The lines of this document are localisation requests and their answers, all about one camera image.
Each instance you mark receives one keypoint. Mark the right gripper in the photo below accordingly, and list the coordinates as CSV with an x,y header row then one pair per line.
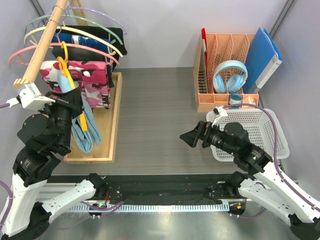
x,y
202,131

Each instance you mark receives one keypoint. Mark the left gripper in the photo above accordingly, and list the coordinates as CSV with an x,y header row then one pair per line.
x,y
72,99

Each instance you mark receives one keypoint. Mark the orange plastic hanger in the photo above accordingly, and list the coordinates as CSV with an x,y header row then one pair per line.
x,y
63,65

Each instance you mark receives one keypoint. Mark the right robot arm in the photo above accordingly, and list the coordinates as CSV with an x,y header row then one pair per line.
x,y
260,180

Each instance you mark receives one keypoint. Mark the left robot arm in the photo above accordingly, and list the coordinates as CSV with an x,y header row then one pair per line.
x,y
47,137

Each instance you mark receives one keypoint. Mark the pink camouflage trousers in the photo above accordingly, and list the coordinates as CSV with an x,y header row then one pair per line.
x,y
89,76

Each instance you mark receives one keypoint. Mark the dark grey trousers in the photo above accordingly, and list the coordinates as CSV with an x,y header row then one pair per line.
x,y
83,55

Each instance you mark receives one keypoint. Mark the blue patterned trousers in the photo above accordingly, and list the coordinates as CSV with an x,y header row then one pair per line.
x,y
82,40

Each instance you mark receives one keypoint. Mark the cream plastic hanger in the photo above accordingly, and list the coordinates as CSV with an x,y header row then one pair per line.
x,y
77,31

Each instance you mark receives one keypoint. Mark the black trousers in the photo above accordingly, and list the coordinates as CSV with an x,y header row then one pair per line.
x,y
116,39

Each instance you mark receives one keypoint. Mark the green plastic hanger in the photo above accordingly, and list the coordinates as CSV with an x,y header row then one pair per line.
x,y
70,16

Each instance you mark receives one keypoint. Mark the purple plastic hanger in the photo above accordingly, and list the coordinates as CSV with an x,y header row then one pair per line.
x,y
99,13

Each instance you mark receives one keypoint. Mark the wooden clothes rack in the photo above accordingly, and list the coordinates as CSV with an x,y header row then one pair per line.
x,y
107,120

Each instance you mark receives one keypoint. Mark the blue white small jar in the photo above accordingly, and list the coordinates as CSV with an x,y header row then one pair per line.
x,y
234,99

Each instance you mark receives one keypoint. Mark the light blue headphones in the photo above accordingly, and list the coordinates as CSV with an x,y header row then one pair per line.
x,y
229,77

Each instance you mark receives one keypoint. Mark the white plastic basket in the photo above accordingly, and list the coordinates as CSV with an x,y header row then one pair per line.
x,y
260,129

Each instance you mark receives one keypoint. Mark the red folder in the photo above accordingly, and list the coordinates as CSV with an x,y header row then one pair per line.
x,y
204,50

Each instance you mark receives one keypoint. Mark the blue folder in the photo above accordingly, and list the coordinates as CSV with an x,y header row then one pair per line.
x,y
263,59

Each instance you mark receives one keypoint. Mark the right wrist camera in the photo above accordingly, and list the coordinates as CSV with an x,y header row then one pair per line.
x,y
219,115

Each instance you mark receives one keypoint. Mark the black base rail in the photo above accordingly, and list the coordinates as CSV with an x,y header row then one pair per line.
x,y
169,189

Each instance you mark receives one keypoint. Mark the white slotted cable duct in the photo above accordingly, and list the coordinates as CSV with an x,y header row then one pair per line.
x,y
223,207

